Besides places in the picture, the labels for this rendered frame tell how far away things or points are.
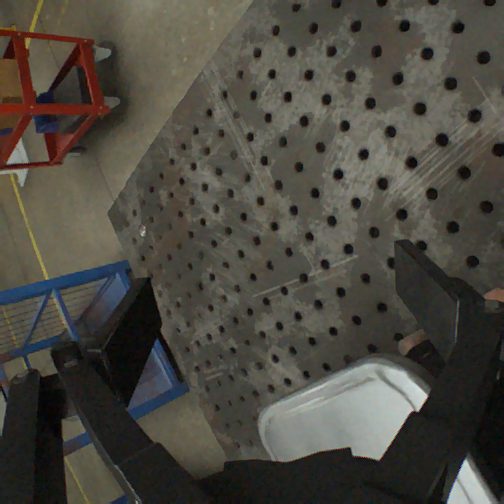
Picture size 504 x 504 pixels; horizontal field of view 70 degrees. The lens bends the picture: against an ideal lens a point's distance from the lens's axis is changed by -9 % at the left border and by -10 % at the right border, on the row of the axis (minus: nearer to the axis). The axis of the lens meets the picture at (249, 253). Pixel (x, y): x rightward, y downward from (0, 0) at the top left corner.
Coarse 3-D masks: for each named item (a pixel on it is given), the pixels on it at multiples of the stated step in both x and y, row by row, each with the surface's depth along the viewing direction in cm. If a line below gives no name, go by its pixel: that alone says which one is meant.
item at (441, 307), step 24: (408, 240) 19; (408, 264) 18; (432, 264) 16; (408, 288) 18; (432, 288) 15; (456, 288) 14; (432, 312) 16; (456, 312) 13; (432, 336) 16; (456, 336) 14
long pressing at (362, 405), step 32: (320, 384) 29; (352, 384) 27; (384, 384) 25; (416, 384) 23; (288, 416) 31; (320, 416) 29; (352, 416) 27; (384, 416) 25; (288, 448) 32; (320, 448) 30; (352, 448) 28; (384, 448) 26; (480, 480) 21
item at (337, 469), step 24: (312, 456) 9; (336, 456) 9; (360, 456) 9; (216, 480) 8; (240, 480) 8; (264, 480) 8; (288, 480) 8; (312, 480) 8; (336, 480) 8; (360, 480) 8
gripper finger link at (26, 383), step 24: (24, 384) 13; (24, 408) 12; (24, 432) 11; (48, 432) 12; (0, 456) 10; (24, 456) 10; (48, 456) 11; (0, 480) 9; (24, 480) 9; (48, 480) 10
